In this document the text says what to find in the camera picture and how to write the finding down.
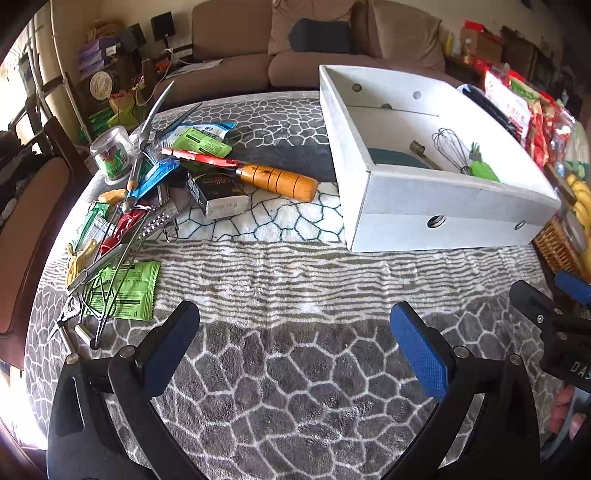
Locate steel tongs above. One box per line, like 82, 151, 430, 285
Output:
67, 240, 139, 296

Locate bunch of bananas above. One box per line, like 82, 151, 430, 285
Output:
566, 173, 591, 278

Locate person's right hand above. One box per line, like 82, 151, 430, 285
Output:
549, 387, 585, 437

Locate wicker basket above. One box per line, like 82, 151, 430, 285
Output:
531, 217, 587, 278

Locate round printed tin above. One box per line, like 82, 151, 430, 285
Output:
89, 70, 118, 100

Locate wooden armchair with orange cushion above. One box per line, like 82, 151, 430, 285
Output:
0, 115, 88, 370

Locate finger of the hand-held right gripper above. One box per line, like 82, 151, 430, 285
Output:
553, 270, 591, 308
509, 279, 583, 334

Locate dark green packet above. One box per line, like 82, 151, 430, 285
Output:
74, 203, 114, 250

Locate steel-handled tool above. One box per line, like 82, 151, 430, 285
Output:
124, 157, 141, 208

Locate black speaker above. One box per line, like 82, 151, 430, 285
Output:
121, 24, 147, 51
151, 12, 175, 40

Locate stack of purple boxes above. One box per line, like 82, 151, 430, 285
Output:
78, 36, 122, 77

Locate red plastic packet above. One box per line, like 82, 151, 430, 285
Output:
100, 208, 148, 252

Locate clear jar with green label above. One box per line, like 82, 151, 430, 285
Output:
89, 126, 136, 184

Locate brown cardboard box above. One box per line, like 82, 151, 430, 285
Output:
462, 21, 504, 63

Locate small steel grater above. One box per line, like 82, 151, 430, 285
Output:
134, 203, 181, 241

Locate yellow plastic clip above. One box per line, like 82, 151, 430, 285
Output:
66, 240, 98, 284

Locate green and white snack packet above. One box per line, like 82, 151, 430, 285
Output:
508, 69, 555, 104

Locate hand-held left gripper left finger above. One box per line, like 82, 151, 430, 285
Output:
46, 300, 204, 480

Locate green clip tongs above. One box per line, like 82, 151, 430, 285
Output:
467, 143, 502, 183

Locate red plastic sheath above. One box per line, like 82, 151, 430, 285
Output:
161, 147, 240, 169

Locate silver garlic press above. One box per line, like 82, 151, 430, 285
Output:
134, 80, 204, 148

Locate brown sofa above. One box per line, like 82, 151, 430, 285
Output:
152, 0, 462, 109

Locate white floor stand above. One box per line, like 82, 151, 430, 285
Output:
25, 0, 93, 144

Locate light green packet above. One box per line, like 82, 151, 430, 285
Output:
178, 128, 233, 160

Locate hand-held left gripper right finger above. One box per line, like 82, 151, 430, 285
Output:
383, 302, 541, 480

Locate beige sofa cushion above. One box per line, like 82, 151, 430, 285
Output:
268, 0, 356, 56
367, 0, 446, 72

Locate dark lumbar cushion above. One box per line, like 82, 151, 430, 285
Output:
290, 18, 356, 55

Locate black remote control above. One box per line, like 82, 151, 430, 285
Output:
466, 85, 520, 134

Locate small blue packet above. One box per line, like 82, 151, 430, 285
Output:
134, 157, 181, 199

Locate white and red snack packet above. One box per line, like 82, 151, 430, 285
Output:
484, 69, 532, 139

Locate blue plastic dish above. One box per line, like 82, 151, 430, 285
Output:
368, 147, 431, 169

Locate green bag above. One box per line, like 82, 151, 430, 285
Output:
108, 90, 141, 127

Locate white cardboard box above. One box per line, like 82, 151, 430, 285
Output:
318, 65, 561, 253

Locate green printed packet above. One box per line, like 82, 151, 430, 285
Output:
85, 261, 161, 321

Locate dark wooden cabinet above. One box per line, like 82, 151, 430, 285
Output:
501, 25, 561, 93

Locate steel wire whisk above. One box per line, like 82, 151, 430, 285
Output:
431, 128, 474, 175

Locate small black carton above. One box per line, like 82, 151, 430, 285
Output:
187, 171, 252, 220

